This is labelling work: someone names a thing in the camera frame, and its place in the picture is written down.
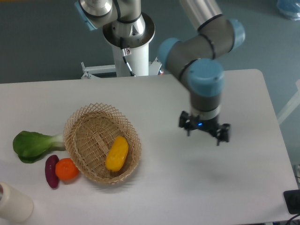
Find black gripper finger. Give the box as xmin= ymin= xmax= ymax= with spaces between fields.
xmin=210 ymin=123 xmax=231 ymax=146
xmin=179 ymin=111 xmax=193 ymax=136

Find cream cylindrical bottle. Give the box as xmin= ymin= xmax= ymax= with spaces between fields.
xmin=0 ymin=182 xmax=34 ymax=223

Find yellow mango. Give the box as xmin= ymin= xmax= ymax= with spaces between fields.
xmin=105 ymin=136 xmax=129 ymax=172

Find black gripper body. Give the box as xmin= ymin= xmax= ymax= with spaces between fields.
xmin=189 ymin=115 xmax=220 ymax=136

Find orange tangerine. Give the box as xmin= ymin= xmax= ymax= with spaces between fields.
xmin=55 ymin=158 xmax=79 ymax=181

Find white frame leg right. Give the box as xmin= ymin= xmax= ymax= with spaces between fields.
xmin=277 ymin=80 xmax=300 ymax=125

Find blue bag in corner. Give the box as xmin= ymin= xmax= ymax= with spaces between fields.
xmin=277 ymin=0 xmax=300 ymax=21

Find black device at edge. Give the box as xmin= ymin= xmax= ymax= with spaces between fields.
xmin=283 ymin=189 xmax=300 ymax=214

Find purple sweet potato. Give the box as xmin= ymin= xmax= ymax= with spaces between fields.
xmin=45 ymin=155 xmax=59 ymax=189

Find green bok choy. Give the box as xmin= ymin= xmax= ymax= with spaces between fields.
xmin=12 ymin=131 xmax=65 ymax=164

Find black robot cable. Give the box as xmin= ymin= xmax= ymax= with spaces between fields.
xmin=119 ymin=37 xmax=136 ymax=77

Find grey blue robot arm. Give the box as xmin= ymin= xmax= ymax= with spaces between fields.
xmin=75 ymin=0 xmax=245 ymax=143

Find woven bamboo basket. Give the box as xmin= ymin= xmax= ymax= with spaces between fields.
xmin=63 ymin=103 xmax=142 ymax=184

